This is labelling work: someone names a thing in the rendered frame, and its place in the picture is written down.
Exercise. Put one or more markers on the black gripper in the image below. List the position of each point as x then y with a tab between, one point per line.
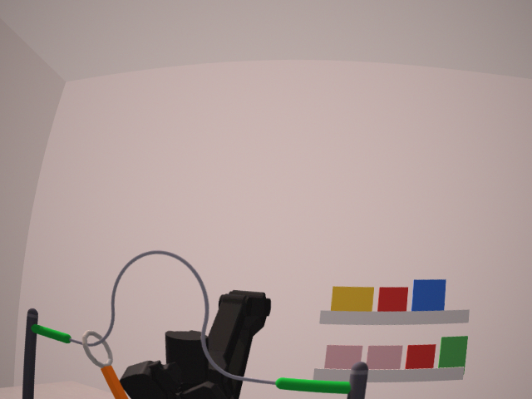
206	390

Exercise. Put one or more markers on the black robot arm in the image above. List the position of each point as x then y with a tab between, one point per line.
241	315

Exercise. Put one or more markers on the thin grey wire with green sections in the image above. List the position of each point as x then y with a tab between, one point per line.
355	388

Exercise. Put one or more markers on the orange handle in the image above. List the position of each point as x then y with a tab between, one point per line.
106	368

